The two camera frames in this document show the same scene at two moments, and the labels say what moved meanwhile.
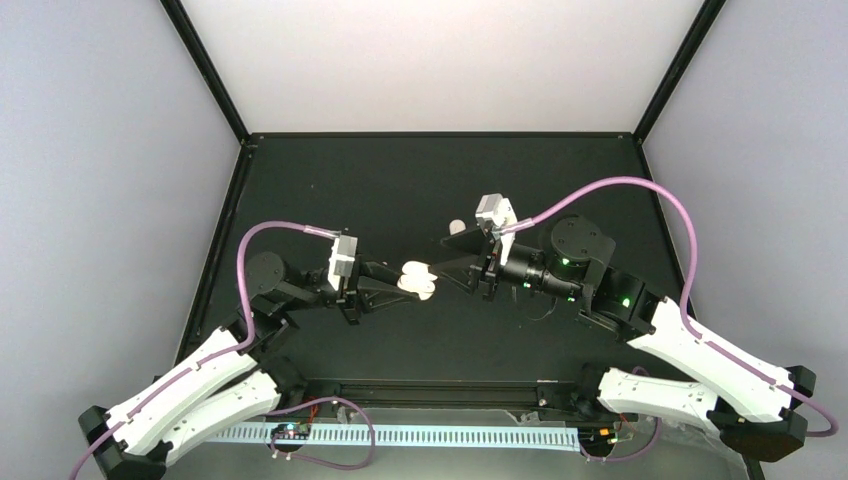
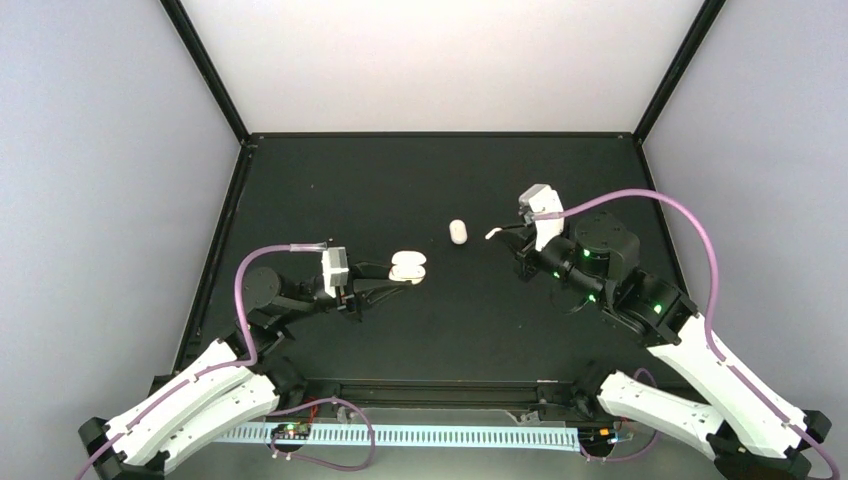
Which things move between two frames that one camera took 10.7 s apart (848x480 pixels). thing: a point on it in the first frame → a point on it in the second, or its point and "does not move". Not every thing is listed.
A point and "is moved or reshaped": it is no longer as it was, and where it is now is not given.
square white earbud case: [417, 278] is moved or reshaped
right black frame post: [691, 46] does not move
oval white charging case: [456, 226] does not move
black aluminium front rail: [328, 393] does not move
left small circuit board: [292, 431] does not move
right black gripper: [488, 248] → [519, 244]
